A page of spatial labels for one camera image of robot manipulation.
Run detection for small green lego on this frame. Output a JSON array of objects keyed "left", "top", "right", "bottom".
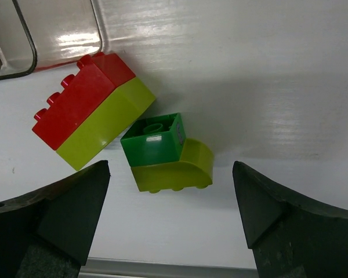
[{"left": 120, "top": 113, "right": 186, "bottom": 167}]

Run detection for long lime lego brick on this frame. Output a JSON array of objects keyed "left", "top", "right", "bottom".
[{"left": 56, "top": 77, "right": 155, "bottom": 171}]

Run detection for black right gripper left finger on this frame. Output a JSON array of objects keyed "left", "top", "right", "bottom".
[{"left": 0, "top": 160, "right": 110, "bottom": 277}]

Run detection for long red lego brick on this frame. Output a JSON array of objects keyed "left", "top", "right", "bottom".
[{"left": 32, "top": 53, "right": 136, "bottom": 151}]

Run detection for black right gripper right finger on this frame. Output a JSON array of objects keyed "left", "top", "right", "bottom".
[{"left": 233, "top": 161, "right": 348, "bottom": 277}]

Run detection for lime curved lego brick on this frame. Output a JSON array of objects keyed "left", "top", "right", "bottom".
[{"left": 131, "top": 138, "right": 214, "bottom": 193}]

